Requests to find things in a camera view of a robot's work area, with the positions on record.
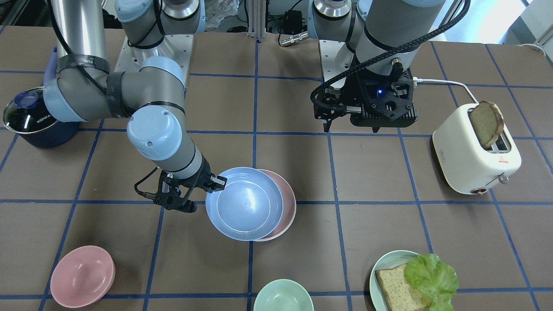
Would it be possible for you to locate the aluminium frame post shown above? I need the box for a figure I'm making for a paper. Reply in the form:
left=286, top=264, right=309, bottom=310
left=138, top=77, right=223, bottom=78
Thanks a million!
left=245, top=0, right=268, bottom=43

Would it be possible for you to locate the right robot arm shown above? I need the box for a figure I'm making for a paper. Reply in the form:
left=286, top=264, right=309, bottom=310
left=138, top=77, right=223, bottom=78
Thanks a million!
left=43, top=0, right=226, bottom=213

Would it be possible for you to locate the toast slice in toaster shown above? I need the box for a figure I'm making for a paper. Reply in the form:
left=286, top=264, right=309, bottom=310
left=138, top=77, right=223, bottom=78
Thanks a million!
left=468, top=101, right=505, bottom=149

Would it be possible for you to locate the pink bowl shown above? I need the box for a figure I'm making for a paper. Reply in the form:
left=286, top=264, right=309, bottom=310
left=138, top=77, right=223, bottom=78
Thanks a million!
left=50, top=245, right=116, bottom=308

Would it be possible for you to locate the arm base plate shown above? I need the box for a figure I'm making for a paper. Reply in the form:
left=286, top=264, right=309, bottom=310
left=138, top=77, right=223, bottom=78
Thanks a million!
left=114, top=34, right=194, bottom=86
left=319, top=40, right=354, bottom=82

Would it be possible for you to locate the white toaster power cable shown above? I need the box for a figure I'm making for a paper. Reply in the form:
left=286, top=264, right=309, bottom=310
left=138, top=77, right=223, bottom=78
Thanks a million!
left=413, top=76, right=479, bottom=104

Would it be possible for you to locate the blue saucepan with lid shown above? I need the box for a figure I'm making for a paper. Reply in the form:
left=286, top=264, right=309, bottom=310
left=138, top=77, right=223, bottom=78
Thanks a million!
left=2, top=47, right=80, bottom=149

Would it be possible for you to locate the green plate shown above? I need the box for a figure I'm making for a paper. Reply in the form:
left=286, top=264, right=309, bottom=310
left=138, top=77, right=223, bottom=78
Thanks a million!
left=368, top=250, right=419, bottom=311

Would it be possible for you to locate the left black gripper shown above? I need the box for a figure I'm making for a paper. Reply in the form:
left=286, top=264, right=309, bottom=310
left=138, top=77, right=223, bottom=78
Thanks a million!
left=313, top=65, right=419, bottom=133

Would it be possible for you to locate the pink plate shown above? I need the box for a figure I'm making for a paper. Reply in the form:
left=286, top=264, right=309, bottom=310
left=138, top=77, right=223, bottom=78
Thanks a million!
left=255, top=169, right=297, bottom=242

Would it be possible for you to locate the blue plate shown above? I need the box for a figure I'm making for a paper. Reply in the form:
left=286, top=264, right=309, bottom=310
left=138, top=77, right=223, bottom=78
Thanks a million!
left=205, top=167, right=284, bottom=241

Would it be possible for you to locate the bread slice on plate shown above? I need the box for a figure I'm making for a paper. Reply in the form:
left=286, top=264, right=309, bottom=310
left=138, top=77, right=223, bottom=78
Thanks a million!
left=376, top=263, right=431, bottom=311

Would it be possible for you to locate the green bowl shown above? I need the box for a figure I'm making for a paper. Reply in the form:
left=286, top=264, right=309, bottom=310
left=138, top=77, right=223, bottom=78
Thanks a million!
left=253, top=279, right=314, bottom=311

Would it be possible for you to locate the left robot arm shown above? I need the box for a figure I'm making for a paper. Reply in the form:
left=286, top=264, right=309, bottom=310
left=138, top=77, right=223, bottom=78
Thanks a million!
left=308, top=0, right=444, bottom=133

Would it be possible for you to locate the white toaster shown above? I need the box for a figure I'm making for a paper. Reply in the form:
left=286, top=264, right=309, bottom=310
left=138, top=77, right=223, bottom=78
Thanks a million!
left=431, top=104, right=522, bottom=194

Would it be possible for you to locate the green lettuce leaf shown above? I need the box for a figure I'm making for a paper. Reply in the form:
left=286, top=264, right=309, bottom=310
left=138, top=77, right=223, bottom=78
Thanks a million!
left=404, top=254, right=459, bottom=311

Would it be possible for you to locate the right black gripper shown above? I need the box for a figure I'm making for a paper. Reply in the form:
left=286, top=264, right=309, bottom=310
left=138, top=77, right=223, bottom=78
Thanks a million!
left=153, top=158, right=227, bottom=213

